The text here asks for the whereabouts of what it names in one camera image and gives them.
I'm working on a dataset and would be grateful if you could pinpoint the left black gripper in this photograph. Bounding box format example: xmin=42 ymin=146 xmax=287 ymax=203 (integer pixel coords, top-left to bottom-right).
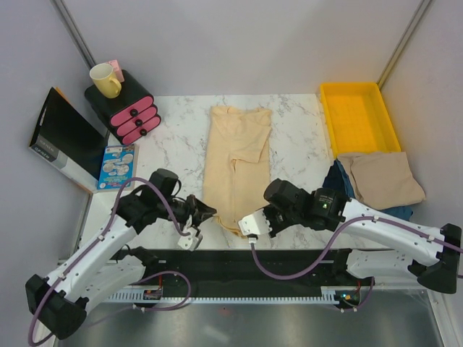
xmin=157 ymin=194 xmax=216 ymax=233

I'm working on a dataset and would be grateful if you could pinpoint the cream yellow t shirt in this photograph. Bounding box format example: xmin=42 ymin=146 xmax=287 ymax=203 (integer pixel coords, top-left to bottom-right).
xmin=203 ymin=106 xmax=272 ymax=237

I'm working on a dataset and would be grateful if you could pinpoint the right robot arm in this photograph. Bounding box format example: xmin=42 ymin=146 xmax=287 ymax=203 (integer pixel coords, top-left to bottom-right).
xmin=263 ymin=179 xmax=462 ymax=294

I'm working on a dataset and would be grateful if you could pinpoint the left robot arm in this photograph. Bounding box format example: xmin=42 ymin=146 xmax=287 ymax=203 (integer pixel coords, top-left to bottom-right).
xmin=25 ymin=169 xmax=216 ymax=346

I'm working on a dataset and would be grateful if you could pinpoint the folded navy t shirt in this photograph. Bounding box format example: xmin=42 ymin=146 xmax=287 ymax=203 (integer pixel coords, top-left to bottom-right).
xmin=322 ymin=161 xmax=345 ymax=193

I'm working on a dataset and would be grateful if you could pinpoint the blue picture book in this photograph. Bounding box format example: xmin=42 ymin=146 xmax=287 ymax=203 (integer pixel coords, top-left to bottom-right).
xmin=96 ymin=144 xmax=138 ymax=191

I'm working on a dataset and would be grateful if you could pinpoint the folded beige t shirt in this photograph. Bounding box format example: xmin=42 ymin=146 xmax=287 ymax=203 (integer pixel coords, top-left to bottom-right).
xmin=337 ymin=152 xmax=426 ymax=210

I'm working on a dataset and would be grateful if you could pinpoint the black pink drawer unit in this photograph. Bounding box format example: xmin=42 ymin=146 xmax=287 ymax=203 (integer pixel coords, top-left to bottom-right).
xmin=85 ymin=70 xmax=161 ymax=145

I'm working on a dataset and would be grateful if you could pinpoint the yellow plastic bin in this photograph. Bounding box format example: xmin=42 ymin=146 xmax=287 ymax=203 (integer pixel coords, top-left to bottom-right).
xmin=320 ymin=82 xmax=401 ymax=157

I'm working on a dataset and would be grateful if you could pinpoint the folded blue t shirt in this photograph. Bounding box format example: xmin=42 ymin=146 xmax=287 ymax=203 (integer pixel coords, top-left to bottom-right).
xmin=335 ymin=160 xmax=413 ymax=221

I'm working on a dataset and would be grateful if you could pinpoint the black cardboard box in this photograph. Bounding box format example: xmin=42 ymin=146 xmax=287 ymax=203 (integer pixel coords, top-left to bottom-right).
xmin=29 ymin=87 xmax=107 ymax=194

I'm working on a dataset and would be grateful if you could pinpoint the yellow ceramic mug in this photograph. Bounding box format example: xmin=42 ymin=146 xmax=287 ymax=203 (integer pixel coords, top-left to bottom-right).
xmin=89 ymin=63 xmax=122 ymax=99

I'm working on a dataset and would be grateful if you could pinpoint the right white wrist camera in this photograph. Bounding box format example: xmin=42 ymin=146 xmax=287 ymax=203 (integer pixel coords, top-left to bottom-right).
xmin=238 ymin=208 xmax=272 ymax=244

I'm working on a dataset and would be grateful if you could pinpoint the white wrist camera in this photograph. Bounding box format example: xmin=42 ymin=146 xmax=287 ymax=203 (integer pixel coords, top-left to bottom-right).
xmin=238 ymin=208 xmax=272 ymax=244
xmin=177 ymin=216 xmax=203 ymax=252

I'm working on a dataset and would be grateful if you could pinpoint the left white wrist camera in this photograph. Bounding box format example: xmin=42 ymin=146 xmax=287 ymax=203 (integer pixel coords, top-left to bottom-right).
xmin=177 ymin=216 xmax=203 ymax=252

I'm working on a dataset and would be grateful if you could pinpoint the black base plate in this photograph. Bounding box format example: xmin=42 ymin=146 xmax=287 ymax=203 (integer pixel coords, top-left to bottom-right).
xmin=112 ymin=248 xmax=371 ymax=299

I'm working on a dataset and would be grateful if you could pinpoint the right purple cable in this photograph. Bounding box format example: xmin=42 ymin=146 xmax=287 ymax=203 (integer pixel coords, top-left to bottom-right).
xmin=249 ymin=215 xmax=463 ymax=314

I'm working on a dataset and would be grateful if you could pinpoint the right white cable duct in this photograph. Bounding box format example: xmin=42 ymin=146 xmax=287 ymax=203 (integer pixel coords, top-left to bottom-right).
xmin=320 ymin=286 xmax=373 ymax=301

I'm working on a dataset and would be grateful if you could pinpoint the white cable duct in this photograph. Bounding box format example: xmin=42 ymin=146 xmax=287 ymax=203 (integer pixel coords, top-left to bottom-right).
xmin=320 ymin=286 xmax=373 ymax=301
xmin=104 ymin=286 xmax=163 ymax=304

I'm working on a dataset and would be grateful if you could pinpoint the left white cable duct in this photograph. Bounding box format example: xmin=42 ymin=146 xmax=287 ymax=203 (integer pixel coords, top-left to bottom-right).
xmin=104 ymin=286 xmax=163 ymax=304

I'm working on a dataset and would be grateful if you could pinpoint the right corner aluminium post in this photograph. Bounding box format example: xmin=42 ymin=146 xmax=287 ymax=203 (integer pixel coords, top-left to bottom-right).
xmin=376 ymin=0 xmax=435 ymax=90

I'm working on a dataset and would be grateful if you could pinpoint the corner aluminium post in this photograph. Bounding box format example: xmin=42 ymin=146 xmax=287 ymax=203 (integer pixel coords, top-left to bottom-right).
xmin=376 ymin=0 xmax=435 ymax=90
xmin=50 ymin=0 xmax=96 ymax=69

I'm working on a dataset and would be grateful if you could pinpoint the left corner aluminium post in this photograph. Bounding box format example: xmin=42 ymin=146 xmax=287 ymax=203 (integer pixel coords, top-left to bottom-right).
xmin=50 ymin=0 xmax=96 ymax=69

